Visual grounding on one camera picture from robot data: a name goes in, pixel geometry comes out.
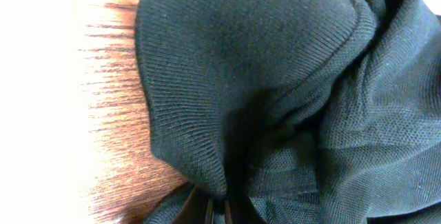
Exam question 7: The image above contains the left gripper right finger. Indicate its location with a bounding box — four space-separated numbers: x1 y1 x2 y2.
225 196 265 224

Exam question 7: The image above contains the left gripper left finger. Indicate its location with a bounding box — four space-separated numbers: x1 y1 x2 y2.
172 187 214 224

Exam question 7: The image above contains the black t-shirt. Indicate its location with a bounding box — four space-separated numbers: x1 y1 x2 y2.
135 0 440 223

